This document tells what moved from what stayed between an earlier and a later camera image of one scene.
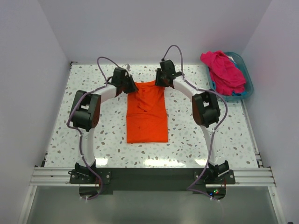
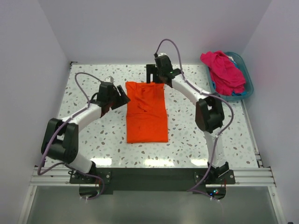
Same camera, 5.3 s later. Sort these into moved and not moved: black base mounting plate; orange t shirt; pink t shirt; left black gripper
Moved: left black gripper
Not moved: pink t shirt; orange t shirt; black base mounting plate
